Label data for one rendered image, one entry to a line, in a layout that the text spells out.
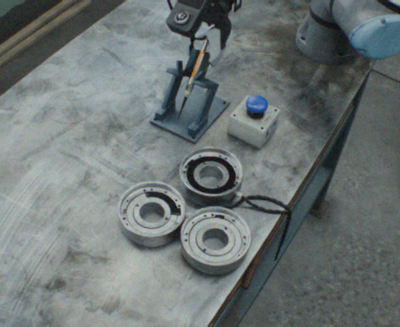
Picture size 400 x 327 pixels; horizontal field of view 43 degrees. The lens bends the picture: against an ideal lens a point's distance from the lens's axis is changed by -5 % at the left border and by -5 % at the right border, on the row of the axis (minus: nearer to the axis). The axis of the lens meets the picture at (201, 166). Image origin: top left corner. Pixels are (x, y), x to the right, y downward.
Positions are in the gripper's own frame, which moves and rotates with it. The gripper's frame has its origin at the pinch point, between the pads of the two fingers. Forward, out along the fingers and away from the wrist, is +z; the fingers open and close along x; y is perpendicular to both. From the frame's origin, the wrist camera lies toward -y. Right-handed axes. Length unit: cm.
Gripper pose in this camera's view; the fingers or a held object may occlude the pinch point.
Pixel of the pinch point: (200, 58)
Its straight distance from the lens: 94.8
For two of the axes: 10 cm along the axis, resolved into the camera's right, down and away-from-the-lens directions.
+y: 5.2, -6.4, 5.7
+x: -8.5, -4.3, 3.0
